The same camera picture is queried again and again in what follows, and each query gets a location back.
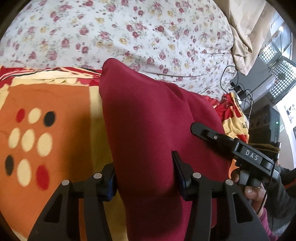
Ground person's right hand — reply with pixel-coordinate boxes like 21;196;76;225
231;167;268;216

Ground beige curtain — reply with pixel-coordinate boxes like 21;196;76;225
215;0;275;76

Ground white floral duvet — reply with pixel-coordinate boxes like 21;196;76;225
1;1;237;99

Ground black box with led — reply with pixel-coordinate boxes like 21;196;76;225
249;105;280;144

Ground black cable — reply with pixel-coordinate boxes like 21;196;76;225
219;64;255;121

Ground metal mesh window grille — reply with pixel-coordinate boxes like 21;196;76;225
259;42;295;104

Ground dark red garment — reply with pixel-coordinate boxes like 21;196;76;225
99;59;231;240

